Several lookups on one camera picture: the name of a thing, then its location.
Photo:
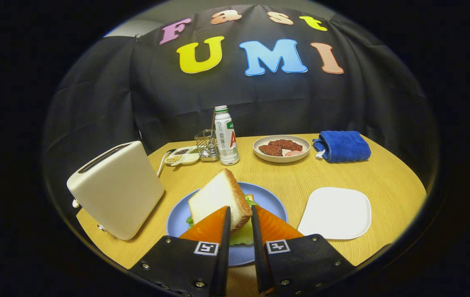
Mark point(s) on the white bottle green cap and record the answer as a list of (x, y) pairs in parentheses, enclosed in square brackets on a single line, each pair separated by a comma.
[(226, 140)]

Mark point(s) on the round cream plate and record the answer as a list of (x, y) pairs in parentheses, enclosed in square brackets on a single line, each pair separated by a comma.
[(280, 160)]

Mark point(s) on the pale pink ham slice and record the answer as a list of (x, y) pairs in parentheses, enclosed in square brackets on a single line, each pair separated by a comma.
[(294, 153)]

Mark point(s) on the round blue plate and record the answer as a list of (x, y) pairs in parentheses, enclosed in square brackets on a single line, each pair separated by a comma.
[(270, 202)]

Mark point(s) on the green lettuce leaf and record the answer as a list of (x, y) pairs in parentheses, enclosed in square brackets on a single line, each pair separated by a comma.
[(243, 238)]

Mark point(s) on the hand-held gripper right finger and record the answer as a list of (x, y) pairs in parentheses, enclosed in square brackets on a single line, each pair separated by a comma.
[(305, 264)]

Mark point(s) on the brown chopstick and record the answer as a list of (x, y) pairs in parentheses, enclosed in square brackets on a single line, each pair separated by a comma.
[(213, 121)]

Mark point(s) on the dark red meat piece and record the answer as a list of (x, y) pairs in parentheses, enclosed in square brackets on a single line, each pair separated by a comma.
[(286, 144), (271, 150)]

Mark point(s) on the white toaster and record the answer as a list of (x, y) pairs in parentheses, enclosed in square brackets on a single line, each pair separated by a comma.
[(115, 194)]

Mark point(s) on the black backdrop cloth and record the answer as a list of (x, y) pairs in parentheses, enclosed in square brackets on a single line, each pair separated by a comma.
[(301, 103)]

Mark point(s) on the white compartment condiment dish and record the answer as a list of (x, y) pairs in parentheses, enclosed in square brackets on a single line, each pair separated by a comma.
[(183, 159)]

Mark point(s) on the thick brown crust bread slice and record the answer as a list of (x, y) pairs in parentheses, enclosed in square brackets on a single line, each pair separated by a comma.
[(214, 194)]

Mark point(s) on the square white plate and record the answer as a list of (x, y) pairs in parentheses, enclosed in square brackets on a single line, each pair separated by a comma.
[(336, 214)]

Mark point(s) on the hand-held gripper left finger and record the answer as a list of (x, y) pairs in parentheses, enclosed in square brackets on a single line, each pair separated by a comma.
[(185, 264)]

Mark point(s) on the folded blue towel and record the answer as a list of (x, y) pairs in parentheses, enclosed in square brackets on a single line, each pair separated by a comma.
[(342, 146)]

